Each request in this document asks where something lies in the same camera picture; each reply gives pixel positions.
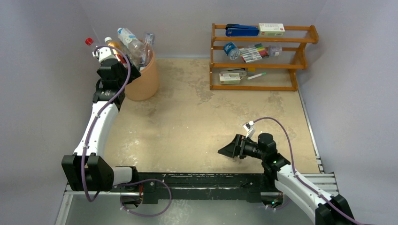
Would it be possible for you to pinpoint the crushed clear bottle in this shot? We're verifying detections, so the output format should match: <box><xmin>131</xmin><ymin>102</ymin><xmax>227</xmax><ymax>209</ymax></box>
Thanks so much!
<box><xmin>123</xmin><ymin>46</ymin><xmax>141</xmax><ymax>71</ymax></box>

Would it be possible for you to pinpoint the white blue label bottle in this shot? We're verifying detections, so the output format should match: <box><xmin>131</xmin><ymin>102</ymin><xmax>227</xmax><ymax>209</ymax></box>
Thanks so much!
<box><xmin>117</xmin><ymin>28</ymin><xmax>145</xmax><ymax>58</ymax></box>

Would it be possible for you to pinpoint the red white label bottle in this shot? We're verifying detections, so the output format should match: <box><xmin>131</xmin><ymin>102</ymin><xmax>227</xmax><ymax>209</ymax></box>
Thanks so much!
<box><xmin>85</xmin><ymin>37</ymin><xmax>98</xmax><ymax>56</ymax></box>

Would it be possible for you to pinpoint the red gold tea bottle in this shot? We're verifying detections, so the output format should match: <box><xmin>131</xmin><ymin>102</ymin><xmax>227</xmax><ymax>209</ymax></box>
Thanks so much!
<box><xmin>104</xmin><ymin>37</ymin><xmax>128</xmax><ymax>69</ymax></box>

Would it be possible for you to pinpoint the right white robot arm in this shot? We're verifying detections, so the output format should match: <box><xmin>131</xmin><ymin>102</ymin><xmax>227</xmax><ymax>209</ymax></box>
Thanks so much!
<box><xmin>218</xmin><ymin>133</ymin><xmax>354</xmax><ymax>225</ymax></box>

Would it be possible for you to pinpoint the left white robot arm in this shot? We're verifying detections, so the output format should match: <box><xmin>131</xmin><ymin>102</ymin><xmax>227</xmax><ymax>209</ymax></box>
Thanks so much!
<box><xmin>61</xmin><ymin>59</ymin><xmax>141</xmax><ymax>192</ymax></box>

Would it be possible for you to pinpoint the orange plastic bin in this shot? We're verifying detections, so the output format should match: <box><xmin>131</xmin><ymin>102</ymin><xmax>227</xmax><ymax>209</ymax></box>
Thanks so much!
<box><xmin>124</xmin><ymin>48</ymin><xmax>160</xmax><ymax>101</ymax></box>

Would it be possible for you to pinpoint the white stapler box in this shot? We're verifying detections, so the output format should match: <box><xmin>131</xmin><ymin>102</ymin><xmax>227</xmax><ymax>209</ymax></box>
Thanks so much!
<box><xmin>219</xmin><ymin>73</ymin><xmax>241</xmax><ymax>85</ymax></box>

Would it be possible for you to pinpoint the green white marker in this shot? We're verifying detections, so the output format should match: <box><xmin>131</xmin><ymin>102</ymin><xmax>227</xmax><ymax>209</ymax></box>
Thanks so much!
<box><xmin>247</xmin><ymin>72</ymin><xmax>267</xmax><ymax>80</ymax></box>

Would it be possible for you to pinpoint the grey stapler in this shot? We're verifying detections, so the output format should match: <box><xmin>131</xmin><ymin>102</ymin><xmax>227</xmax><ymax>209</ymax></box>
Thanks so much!
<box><xmin>220</xmin><ymin>67</ymin><xmax>247</xmax><ymax>77</ymax></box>

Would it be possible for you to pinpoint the wooden shelf rack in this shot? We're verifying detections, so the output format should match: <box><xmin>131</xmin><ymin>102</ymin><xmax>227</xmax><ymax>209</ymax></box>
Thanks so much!
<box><xmin>209</xmin><ymin>23</ymin><xmax>319</xmax><ymax>91</ymax></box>

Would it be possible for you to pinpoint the pack of coloured markers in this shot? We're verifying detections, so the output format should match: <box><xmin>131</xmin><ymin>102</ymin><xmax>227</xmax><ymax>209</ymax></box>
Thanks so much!
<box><xmin>240</xmin><ymin>43</ymin><xmax>269</xmax><ymax>63</ymax></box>

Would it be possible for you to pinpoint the small clear jar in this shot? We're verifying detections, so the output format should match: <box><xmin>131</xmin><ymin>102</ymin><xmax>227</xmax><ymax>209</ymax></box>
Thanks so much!
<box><xmin>268</xmin><ymin>45</ymin><xmax>283</xmax><ymax>57</ymax></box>

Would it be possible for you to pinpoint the blue tape roll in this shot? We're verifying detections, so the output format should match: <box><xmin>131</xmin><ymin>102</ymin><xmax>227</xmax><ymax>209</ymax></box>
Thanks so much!
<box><xmin>223</xmin><ymin>42</ymin><xmax>241</xmax><ymax>60</ymax></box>

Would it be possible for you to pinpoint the blue stapler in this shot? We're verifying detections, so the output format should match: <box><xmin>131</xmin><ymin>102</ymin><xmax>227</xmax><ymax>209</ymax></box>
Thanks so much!
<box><xmin>225</xmin><ymin>23</ymin><xmax>259</xmax><ymax>37</ymax></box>

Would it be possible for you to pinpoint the white red box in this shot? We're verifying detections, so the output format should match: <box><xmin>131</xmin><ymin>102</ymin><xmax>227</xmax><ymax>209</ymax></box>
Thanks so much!
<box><xmin>258</xmin><ymin>23</ymin><xmax>285</xmax><ymax>37</ymax></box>

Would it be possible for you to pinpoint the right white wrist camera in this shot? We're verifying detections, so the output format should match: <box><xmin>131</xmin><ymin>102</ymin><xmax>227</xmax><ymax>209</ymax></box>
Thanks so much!
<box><xmin>243</xmin><ymin>120</ymin><xmax>255</xmax><ymax>138</ymax></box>

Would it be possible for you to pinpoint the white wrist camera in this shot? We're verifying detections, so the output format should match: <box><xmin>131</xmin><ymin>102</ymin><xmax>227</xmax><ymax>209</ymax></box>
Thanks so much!
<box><xmin>243</xmin><ymin>120</ymin><xmax>255</xmax><ymax>138</ymax></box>
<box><xmin>92</xmin><ymin>46</ymin><xmax>116</xmax><ymax>63</ymax></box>

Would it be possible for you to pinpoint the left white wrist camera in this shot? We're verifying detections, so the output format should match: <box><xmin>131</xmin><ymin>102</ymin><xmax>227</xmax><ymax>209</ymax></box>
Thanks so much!
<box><xmin>92</xmin><ymin>46</ymin><xmax>116</xmax><ymax>63</ymax></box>

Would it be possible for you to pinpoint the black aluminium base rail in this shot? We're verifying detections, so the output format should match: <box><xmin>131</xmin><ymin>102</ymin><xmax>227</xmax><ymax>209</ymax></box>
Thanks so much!
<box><xmin>63</xmin><ymin>172</ymin><xmax>338</xmax><ymax>206</ymax></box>

